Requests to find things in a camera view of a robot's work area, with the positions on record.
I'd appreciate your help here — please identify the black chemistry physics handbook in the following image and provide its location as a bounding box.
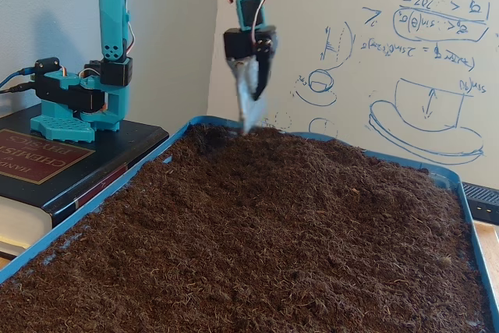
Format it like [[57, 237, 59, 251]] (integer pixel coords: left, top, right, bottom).
[[0, 105, 171, 260]]

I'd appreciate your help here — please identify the black cable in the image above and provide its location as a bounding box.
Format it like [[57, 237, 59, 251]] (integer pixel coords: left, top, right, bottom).
[[0, 83, 36, 95]]

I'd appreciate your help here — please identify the blue cable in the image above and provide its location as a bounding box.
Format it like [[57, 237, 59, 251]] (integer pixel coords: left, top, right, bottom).
[[0, 69, 36, 88]]

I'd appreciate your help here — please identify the blue plastic tray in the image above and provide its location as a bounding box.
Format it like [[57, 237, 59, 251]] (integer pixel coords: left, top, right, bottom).
[[0, 115, 499, 333]]

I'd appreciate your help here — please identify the black device with perforated top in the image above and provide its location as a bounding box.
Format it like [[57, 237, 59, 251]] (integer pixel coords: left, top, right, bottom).
[[462, 182, 499, 227]]

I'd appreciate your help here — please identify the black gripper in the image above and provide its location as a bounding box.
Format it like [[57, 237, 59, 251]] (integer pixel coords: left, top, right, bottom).
[[222, 25, 280, 135]]

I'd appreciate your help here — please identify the brown fibrous soil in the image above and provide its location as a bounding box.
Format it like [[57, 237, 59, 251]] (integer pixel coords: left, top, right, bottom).
[[0, 122, 488, 333]]

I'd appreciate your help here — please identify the whiteboard with blue drawings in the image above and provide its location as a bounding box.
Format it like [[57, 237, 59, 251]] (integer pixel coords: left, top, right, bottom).
[[239, 0, 499, 190]]

